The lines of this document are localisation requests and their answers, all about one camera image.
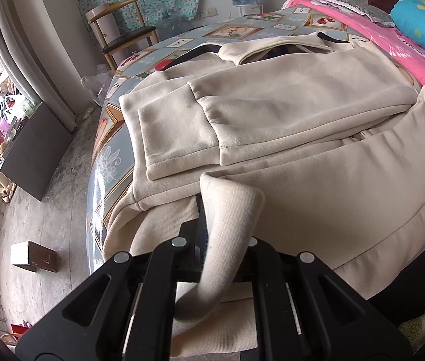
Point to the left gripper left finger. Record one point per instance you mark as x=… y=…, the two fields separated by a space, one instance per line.
x=125 y=309

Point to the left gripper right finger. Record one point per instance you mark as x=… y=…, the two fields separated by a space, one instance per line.
x=304 y=311

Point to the cream zip-up jacket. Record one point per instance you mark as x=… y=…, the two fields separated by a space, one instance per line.
x=308 y=144

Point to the pink floral blanket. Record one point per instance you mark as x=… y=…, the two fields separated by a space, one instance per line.
x=385 y=45

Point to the grey lace pillow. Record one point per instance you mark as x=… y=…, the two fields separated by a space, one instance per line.
x=375 y=15

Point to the red gift bag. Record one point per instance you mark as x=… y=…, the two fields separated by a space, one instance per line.
x=18 y=330

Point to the brown cardboard box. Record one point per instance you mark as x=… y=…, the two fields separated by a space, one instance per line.
x=31 y=256

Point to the fruit pattern blue tablecloth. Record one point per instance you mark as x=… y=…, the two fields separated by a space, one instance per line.
x=113 y=166

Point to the dark grey cabinet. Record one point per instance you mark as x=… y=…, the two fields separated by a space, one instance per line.
x=34 y=154

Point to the white water dispenser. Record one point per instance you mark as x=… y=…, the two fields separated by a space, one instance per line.
x=246 y=10

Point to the white plastic bag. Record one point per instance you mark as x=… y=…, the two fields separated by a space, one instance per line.
x=98 y=84

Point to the wooden chair black seat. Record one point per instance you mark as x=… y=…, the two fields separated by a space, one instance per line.
x=124 y=40

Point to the beige curtain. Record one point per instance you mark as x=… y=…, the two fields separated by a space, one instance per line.
x=47 y=49

